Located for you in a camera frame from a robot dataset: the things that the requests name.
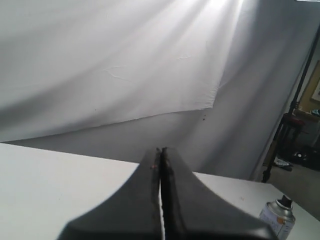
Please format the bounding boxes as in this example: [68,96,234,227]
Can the white dotted spray paint can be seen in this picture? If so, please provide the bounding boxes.
[259,195,296,240]

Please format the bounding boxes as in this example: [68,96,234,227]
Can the white backdrop cloth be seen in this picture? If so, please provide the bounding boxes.
[0,0,320,179]

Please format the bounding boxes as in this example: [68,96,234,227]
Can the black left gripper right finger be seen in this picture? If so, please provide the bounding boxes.
[160,147,277,240]

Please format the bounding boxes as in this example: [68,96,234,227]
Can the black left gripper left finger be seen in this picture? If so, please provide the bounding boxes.
[58,148,162,240]

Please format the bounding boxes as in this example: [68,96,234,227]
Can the dark stool with red seat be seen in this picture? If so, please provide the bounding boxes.
[273,113,305,161]

